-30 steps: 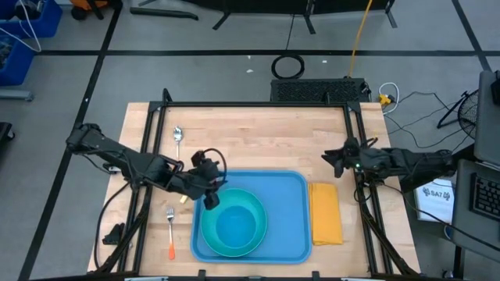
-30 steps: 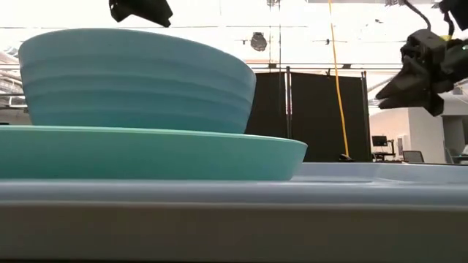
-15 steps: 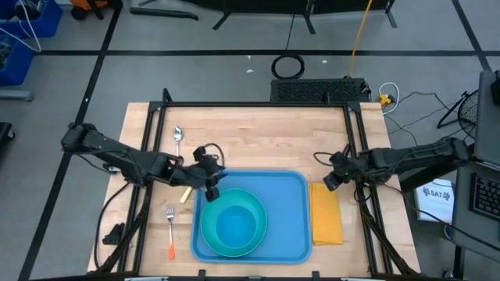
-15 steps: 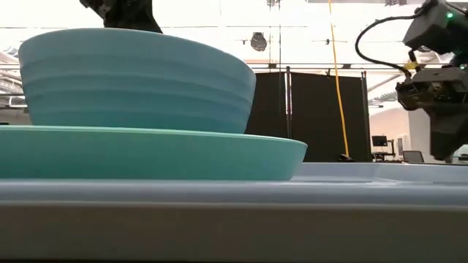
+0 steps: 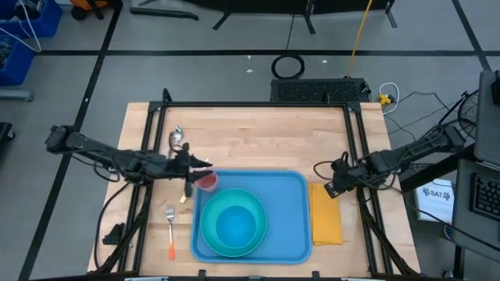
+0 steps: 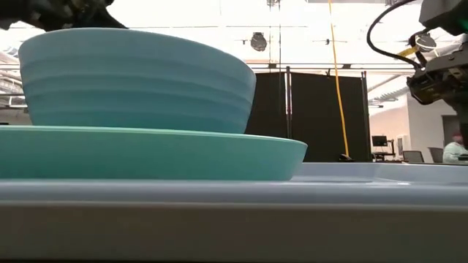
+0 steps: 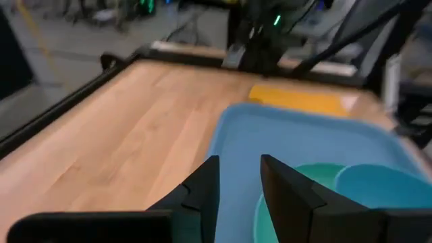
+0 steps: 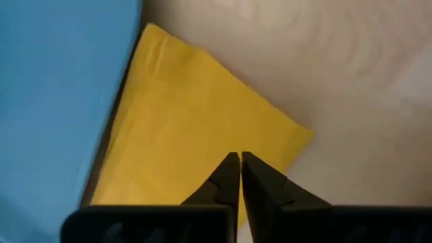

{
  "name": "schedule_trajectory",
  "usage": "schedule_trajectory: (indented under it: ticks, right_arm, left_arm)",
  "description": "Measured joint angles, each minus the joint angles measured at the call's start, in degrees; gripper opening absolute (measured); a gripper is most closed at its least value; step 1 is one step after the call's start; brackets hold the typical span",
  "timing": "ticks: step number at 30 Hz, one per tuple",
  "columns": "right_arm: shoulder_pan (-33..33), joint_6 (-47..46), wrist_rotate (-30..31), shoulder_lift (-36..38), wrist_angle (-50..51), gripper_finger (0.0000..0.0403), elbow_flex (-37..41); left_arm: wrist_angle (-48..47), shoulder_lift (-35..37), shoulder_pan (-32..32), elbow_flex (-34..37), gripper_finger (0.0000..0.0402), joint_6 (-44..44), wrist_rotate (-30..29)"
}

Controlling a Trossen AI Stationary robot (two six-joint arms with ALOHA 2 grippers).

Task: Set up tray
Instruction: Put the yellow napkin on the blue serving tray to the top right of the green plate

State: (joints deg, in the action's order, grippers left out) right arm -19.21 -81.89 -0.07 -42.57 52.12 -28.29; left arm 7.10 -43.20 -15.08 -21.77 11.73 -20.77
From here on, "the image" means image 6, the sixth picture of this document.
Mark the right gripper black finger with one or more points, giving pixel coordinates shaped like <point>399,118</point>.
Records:
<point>464,117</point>

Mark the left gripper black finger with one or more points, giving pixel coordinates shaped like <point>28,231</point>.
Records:
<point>104,20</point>

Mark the blue plastic bowl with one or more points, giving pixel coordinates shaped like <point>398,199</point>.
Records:
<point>135,80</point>

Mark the teal plastic plate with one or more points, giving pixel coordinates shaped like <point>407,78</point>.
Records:
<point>146,157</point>

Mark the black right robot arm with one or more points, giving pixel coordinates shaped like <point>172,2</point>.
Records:
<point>442,14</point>

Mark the blue plastic tray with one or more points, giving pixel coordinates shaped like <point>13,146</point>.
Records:
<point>329,190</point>

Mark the person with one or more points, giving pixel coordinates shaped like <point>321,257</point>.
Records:
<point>451,151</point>

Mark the yellow tag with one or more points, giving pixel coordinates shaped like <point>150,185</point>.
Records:
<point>407,52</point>

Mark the grey office chair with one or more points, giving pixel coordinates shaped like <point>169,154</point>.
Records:
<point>436,155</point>
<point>413,156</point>

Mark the black computer monitor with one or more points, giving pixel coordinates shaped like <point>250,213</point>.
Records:
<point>379,140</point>

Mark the black partition screen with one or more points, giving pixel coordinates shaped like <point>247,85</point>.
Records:
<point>318,117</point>

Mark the dark round ceiling fixture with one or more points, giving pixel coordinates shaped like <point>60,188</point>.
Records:
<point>258,41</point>

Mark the black metal table frame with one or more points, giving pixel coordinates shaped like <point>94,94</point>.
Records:
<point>311,66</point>

